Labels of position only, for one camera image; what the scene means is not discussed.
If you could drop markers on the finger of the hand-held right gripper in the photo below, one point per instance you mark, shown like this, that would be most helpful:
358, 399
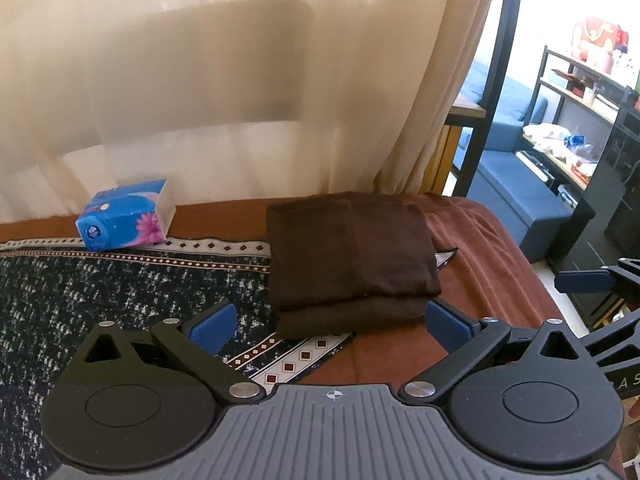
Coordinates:
620, 342
582, 281

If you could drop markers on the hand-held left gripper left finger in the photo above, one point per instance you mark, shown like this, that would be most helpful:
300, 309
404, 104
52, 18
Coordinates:
215, 327

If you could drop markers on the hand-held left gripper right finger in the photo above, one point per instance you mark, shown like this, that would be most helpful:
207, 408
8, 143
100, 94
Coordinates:
445, 325

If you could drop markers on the dark brown pants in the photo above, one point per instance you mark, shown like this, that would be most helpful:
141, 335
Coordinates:
350, 250

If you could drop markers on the black cabinet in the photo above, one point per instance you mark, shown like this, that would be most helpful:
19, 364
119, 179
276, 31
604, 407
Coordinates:
600, 220

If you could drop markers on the navy patterned mat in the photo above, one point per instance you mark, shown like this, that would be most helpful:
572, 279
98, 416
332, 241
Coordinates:
125, 300

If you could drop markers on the blue sofa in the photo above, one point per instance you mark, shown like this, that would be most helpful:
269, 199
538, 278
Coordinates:
520, 200

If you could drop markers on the blue tissue pack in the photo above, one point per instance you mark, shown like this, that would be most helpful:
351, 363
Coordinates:
120, 220

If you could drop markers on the white plastic bag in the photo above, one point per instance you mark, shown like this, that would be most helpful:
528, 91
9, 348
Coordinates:
547, 135

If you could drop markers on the black shelf rack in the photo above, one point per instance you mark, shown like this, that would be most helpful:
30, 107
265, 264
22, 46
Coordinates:
538, 85

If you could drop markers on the wooden table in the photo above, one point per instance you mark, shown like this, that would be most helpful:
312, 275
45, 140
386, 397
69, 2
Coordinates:
467, 109

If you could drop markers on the light sheer curtain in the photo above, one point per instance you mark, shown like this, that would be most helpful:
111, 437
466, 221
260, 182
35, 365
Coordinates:
225, 85

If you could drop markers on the red box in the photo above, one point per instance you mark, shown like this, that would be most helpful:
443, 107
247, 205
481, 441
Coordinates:
597, 35

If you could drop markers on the black metal frame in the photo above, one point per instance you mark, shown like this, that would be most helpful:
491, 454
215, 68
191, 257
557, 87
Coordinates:
500, 60

